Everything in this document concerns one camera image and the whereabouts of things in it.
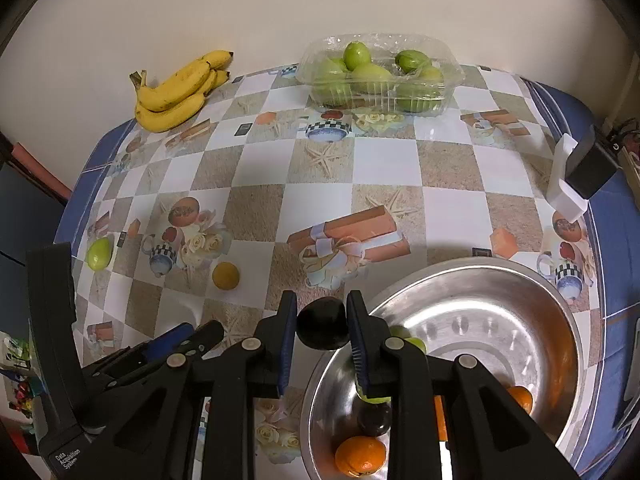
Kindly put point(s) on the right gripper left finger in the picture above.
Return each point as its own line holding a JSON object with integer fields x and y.
{"x": 272, "y": 365}

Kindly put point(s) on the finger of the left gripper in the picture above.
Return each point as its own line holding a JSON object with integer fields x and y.
{"x": 162, "y": 346}

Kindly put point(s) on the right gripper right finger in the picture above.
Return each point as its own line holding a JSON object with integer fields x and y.
{"x": 376, "y": 366}

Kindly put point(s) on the green mango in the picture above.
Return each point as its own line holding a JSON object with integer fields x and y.
{"x": 397, "y": 332}
{"x": 99, "y": 254}

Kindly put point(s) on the dark plum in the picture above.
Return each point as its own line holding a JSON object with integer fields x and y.
{"x": 322, "y": 324}

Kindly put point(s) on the brown longan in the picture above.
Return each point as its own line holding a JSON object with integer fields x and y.
{"x": 226, "y": 276}

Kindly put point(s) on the orange tangerine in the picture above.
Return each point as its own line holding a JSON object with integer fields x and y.
{"x": 440, "y": 419}
{"x": 523, "y": 396}
{"x": 360, "y": 456}

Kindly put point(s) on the clear box of green fruits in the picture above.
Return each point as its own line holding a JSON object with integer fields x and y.
{"x": 381, "y": 72}

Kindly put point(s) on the checkered plastic tablecloth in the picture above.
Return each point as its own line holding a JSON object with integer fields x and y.
{"x": 259, "y": 164}

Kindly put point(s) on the steel bowl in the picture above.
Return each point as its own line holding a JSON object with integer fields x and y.
{"x": 488, "y": 324}

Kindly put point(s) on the yellow banana bunch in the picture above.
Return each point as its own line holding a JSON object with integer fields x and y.
{"x": 182, "y": 95}

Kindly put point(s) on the smartphone on white stand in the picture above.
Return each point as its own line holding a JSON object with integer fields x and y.
{"x": 631, "y": 394}

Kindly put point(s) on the black charger on white dock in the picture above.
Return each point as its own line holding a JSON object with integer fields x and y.
{"x": 579, "y": 169}

